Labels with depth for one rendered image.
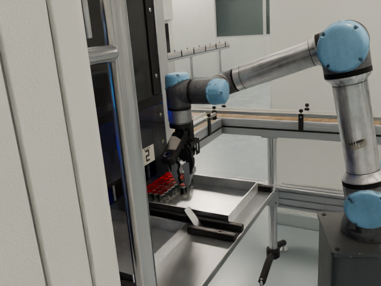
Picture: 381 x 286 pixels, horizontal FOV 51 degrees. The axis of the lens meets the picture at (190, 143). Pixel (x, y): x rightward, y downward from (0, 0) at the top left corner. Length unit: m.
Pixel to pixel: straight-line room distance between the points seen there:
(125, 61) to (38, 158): 0.13
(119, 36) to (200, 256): 0.77
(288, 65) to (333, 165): 1.64
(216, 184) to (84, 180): 1.14
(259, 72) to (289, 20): 1.46
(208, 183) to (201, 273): 0.53
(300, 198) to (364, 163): 1.17
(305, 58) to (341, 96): 0.19
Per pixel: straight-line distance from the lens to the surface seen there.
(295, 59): 1.21
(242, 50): 9.78
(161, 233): 1.18
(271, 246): 2.47
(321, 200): 2.24
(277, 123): 2.13
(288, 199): 2.28
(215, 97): 1.16
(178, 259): 1.06
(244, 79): 1.26
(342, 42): 1.04
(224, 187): 1.44
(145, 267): 0.46
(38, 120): 0.30
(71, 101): 0.32
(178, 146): 1.21
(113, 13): 0.38
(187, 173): 1.28
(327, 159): 2.78
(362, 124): 1.09
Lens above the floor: 1.45
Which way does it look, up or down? 17 degrees down
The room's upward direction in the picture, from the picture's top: 4 degrees counter-clockwise
